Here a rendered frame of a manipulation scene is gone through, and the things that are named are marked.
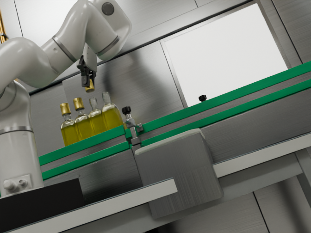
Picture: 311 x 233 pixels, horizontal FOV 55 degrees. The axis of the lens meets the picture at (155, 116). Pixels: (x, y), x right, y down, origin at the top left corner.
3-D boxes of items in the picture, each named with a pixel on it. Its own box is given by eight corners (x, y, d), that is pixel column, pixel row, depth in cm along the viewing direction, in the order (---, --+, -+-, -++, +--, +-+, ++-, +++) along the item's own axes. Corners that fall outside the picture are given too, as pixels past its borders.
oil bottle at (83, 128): (106, 166, 113) (91, 113, 118) (100, 165, 107) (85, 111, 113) (92, 171, 114) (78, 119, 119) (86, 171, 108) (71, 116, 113)
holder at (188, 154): (215, 165, 95) (207, 142, 97) (211, 163, 69) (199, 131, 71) (165, 182, 98) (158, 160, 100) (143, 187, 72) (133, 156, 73)
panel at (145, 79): (293, 75, 115) (258, 2, 123) (294, 73, 112) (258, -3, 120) (84, 153, 129) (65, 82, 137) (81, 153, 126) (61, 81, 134)
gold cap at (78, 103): (86, 108, 118) (83, 98, 119) (82, 107, 114) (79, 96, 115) (77, 112, 118) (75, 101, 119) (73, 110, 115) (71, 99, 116)
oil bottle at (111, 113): (133, 156, 111) (117, 103, 116) (129, 155, 105) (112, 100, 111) (120, 161, 112) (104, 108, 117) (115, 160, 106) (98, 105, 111)
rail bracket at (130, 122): (150, 145, 103) (139, 112, 106) (136, 141, 87) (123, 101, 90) (142, 148, 104) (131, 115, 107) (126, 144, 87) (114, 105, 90)
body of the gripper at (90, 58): (84, 50, 127) (84, 76, 124) (72, 40, 117) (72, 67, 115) (101, 47, 125) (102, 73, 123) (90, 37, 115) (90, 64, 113)
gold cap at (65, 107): (65, 117, 119) (62, 107, 120) (72, 113, 118) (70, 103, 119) (60, 115, 116) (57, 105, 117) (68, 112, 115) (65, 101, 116)
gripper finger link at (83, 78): (82, 70, 117) (82, 87, 116) (78, 68, 114) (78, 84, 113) (89, 69, 117) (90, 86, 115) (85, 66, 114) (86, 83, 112)
